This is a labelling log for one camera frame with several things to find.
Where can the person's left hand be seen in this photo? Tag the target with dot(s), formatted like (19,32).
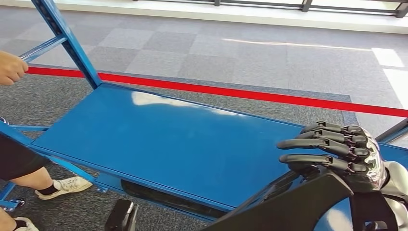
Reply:
(11,68)

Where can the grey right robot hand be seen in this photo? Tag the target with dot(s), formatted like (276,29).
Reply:
(360,172)

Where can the black plastic frame part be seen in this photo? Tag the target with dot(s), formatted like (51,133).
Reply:
(287,210)

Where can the blue metal shelf rack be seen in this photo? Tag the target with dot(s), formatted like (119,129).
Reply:
(159,143)

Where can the large black plastic car part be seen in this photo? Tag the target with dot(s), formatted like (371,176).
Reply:
(165,199)

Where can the person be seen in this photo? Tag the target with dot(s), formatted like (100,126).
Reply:
(12,159)

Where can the red floor tape line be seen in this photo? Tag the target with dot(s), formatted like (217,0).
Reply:
(223,92)

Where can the dark window frame rail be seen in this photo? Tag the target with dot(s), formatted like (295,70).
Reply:
(306,4)

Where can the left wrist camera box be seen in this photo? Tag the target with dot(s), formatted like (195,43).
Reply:
(119,216)

